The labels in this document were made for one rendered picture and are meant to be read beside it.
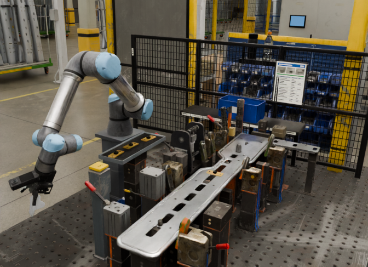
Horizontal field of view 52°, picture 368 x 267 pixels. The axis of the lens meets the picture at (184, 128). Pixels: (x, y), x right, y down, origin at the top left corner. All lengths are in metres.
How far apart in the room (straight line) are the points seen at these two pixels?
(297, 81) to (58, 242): 1.82
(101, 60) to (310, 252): 1.34
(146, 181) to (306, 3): 7.30
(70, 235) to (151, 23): 2.91
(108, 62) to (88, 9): 7.82
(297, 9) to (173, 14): 4.82
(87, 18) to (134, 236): 8.30
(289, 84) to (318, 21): 5.87
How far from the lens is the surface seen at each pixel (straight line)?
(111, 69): 1.73
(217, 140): 2.37
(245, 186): 1.94
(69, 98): 1.77
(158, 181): 1.67
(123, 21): 4.70
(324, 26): 8.53
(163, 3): 4.31
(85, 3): 9.49
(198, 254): 1.37
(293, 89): 2.74
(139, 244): 1.43
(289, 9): 8.72
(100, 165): 1.65
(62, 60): 8.72
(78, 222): 2.14
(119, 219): 1.51
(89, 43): 9.48
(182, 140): 1.97
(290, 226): 2.15
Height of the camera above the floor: 1.85
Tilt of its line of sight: 19 degrees down
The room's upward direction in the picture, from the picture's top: 1 degrees clockwise
